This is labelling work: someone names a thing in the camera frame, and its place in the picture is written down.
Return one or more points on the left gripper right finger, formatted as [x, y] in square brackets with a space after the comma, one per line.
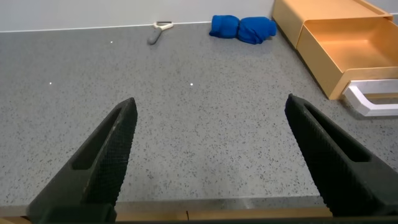
[329, 155]

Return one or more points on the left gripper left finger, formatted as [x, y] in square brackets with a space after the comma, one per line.
[102, 161]

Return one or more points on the blue crumpled cloth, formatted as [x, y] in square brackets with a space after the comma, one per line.
[245, 29]

